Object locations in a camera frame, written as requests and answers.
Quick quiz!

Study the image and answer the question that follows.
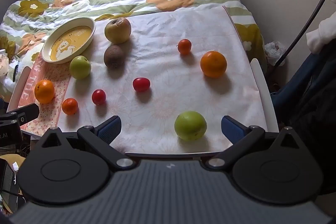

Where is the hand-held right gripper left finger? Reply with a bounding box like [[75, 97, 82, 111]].
[[31, 115, 135, 171]]

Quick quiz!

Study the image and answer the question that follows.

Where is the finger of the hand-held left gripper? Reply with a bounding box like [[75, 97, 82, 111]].
[[7, 103, 40, 125]]

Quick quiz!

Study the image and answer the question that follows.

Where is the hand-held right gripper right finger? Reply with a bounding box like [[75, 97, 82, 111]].
[[201, 115, 308, 171]]

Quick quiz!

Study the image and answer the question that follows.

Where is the orange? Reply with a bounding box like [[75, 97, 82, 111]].
[[34, 79, 55, 104], [200, 51, 227, 79]]

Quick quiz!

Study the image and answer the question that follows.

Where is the large green apple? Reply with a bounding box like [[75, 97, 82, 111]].
[[174, 111, 207, 141]]

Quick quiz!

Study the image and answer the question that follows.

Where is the small tangerine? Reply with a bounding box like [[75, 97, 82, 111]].
[[62, 98, 79, 116]]

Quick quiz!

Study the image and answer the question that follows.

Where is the red tomato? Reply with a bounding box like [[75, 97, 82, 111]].
[[92, 89, 106, 105], [133, 77, 151, 93]]

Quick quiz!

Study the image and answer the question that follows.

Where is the small green apple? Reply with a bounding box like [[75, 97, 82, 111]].
[[69, 55, 91, 80]]

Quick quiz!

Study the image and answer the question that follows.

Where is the cream bowl with yellow print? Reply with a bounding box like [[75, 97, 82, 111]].
[[42, 17, 96, 64]]

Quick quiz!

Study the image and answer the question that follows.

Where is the large yellowish apple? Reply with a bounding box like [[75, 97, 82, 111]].
[[104, 17, 132, 44]]

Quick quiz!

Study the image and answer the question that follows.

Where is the white plush pillow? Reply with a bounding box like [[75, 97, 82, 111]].
[[5, 43, 46, 90]]

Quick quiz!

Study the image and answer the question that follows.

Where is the white printed packet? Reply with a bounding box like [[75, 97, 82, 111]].
[[0, 49, 13, 78]]

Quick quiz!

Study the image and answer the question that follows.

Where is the brown kiwi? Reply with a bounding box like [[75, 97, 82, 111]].
[[104, 45, 125, 68]]

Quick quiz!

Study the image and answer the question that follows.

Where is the blue denim garment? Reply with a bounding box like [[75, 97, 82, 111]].
[[270, 52, 324, 119]]

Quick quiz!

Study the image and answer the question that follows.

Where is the black garment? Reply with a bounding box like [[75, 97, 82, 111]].
[[278, 40, 336, 195]]

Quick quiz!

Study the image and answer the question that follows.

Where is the clear plastic bag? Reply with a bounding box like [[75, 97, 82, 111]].
[[264, 41, 286, 66]]

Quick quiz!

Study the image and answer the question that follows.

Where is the small orange-red tomato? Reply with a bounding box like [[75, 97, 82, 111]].
[[177, 39, 192, 55]]

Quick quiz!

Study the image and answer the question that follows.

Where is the white floral cloth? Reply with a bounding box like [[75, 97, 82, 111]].
[[56, 5, 269, 155]]

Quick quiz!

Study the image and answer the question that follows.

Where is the black curved rod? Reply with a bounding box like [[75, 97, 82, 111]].
[[274, 0, 330, 67]]

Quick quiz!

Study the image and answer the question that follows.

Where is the white garment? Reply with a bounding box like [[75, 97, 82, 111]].
[[306, 0, 336, 54]]

